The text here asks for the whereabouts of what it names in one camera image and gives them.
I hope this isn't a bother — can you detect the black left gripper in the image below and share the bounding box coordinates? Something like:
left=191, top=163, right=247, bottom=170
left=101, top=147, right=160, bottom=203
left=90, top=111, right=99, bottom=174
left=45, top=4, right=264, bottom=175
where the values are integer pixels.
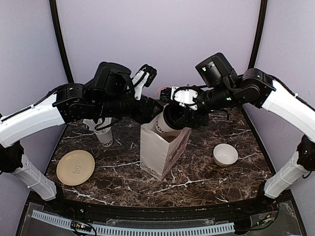
left=94, top=88, right=164, bottom=124

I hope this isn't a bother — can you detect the white paper coffee cup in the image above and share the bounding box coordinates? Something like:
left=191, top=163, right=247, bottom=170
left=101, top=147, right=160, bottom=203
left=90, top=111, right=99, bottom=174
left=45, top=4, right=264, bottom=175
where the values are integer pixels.
left=155, top=112, right=181, bottom=137

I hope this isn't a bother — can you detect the black plastic cup lid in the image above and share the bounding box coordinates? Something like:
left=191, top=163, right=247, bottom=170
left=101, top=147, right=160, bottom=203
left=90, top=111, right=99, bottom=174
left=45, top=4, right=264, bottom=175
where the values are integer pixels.
left=163, top=104, right=189, bottom=130

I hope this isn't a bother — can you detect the white cream bear paper bag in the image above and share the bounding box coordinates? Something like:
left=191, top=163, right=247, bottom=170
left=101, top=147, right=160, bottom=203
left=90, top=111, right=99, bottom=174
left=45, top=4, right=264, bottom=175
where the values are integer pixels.
left=140, top=116, right=191, bottom=180

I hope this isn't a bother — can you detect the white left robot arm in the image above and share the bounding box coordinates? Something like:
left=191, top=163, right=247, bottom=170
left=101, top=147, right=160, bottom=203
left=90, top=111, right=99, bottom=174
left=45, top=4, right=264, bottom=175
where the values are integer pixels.
left=0, top=62, right=163, bottom=214

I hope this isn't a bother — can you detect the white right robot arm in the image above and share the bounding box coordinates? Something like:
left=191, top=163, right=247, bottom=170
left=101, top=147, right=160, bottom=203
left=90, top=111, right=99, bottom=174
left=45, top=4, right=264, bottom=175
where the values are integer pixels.
left=182, top=53, right=315, bottom=213

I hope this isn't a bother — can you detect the white ceramic bowl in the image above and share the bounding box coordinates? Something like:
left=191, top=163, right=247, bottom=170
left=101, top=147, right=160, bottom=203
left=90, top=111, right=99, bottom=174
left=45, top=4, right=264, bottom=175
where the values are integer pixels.
left=213, top=144, right=239, bottom=168

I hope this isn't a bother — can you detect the white cup holding straws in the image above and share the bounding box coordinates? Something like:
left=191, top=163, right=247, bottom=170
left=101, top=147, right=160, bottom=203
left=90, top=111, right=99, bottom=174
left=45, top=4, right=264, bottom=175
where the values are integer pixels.
left=95, top=130, right=113, bottom=147

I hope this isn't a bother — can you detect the white wrapped straws bundle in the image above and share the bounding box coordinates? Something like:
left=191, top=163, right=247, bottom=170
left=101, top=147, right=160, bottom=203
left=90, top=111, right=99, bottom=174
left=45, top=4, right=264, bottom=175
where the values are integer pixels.
left=83, top=118, right=112, bottom=134

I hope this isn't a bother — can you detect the beige round plate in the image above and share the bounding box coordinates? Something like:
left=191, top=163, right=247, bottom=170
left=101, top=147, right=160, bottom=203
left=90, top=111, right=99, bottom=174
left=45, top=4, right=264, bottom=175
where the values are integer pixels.
left=56, top=150, right=95, bottom=186

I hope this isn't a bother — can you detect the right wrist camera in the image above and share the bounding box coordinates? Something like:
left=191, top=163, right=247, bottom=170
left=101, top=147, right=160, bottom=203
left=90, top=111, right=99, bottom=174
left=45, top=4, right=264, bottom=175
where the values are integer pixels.
left=159, top=85, right=205, bottom=111

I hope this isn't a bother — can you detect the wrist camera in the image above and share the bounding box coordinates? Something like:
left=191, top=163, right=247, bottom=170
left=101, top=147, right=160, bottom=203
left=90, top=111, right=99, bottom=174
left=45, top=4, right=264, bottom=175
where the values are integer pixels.
left=132, top=64, right=157, bottom=100
left=159, top=85, right=205, bottom=111

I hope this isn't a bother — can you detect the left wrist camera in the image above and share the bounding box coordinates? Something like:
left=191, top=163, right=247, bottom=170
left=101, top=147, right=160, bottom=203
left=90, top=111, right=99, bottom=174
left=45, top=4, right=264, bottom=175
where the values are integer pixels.
left=132, top=64, right=157, bottom=100

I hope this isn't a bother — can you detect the black right frame post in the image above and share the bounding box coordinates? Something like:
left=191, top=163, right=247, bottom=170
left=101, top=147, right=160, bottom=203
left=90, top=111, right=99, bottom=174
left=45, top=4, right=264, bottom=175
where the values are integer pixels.
left=248, top=0, right=268, bottom=69

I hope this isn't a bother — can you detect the black frame post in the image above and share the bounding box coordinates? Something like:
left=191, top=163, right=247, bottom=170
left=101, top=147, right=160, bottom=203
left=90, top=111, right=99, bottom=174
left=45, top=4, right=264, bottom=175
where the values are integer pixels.
left=248, top=0, right=268, bottom=69
left=49, top=0, right=74, bottom=83

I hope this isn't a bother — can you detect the black front table rail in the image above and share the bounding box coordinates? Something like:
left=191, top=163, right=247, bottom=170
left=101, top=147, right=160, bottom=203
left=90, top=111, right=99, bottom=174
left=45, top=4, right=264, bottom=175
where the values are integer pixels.
left=27, top=190, right=293, bottom=224

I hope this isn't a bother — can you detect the white slotted cable duct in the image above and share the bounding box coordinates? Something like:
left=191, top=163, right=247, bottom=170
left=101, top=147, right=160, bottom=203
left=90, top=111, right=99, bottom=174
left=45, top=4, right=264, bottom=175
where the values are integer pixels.
left=31, top=210, right=235, bottom=236

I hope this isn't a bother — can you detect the black left frame post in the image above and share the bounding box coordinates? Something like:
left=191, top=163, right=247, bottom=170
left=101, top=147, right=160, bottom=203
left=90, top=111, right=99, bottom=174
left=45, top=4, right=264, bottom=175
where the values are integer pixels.
left=49, top=0, right=74, bottom=83

